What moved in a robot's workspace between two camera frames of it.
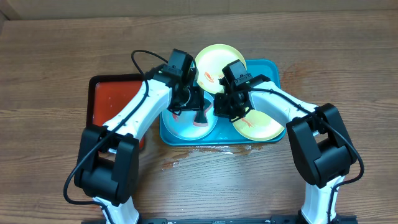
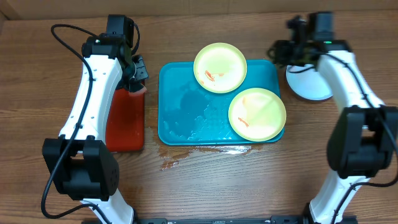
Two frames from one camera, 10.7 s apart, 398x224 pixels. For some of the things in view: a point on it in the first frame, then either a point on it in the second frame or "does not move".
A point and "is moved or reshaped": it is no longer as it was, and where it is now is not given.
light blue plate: [182, 126] → [307, 82]
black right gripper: [222, 111] → [281, 49]
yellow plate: [259, 125] does not move
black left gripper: [197, 103] → [142, 74]
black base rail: [339, 219] does not move
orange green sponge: [201, 118] is moved or reshaped
